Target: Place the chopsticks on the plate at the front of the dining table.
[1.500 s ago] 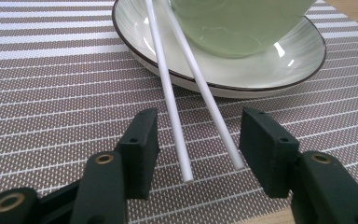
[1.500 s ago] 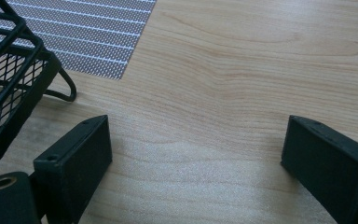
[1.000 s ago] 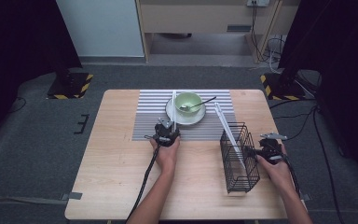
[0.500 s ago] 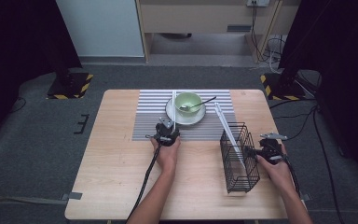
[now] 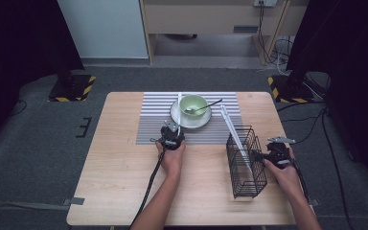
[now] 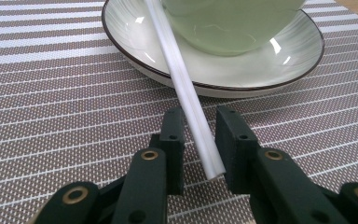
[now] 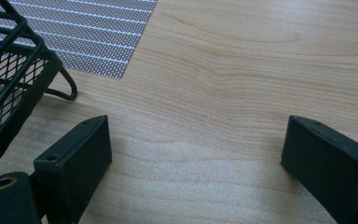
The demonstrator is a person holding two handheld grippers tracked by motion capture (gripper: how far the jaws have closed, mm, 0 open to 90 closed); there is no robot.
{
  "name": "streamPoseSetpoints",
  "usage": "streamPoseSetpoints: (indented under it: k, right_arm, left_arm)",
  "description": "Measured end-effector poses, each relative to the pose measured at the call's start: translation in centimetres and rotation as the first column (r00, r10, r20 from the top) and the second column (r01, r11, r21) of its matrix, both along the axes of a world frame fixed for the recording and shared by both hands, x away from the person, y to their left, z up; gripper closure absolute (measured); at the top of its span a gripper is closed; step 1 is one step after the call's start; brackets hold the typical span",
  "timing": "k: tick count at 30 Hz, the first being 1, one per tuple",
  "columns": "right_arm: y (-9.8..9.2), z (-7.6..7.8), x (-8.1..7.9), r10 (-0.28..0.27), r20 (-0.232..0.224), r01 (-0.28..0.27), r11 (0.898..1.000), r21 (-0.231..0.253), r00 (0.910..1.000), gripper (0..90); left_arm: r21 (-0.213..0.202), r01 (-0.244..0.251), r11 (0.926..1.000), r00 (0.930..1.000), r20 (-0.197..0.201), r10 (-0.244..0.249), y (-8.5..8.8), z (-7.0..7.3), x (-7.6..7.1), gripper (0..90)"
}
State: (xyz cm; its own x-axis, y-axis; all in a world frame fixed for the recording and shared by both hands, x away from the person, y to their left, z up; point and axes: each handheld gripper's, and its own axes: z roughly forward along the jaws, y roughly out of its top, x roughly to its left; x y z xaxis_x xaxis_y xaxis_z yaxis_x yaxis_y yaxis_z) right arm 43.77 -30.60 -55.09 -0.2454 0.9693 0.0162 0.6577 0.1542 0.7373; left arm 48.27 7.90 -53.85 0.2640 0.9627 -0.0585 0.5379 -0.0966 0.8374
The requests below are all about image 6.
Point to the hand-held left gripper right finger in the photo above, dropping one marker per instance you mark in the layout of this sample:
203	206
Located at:
239	155

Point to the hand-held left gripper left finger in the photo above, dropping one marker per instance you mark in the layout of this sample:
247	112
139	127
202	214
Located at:
172	155

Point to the white chopstick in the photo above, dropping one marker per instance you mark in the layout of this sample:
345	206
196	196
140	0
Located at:
180	93
190	93

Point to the white plate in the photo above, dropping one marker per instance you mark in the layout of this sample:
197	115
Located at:
245	74

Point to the green bowl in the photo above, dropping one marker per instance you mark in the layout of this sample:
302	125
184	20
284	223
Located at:
230	28

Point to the striped grey placemat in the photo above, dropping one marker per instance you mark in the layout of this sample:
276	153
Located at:
43	93

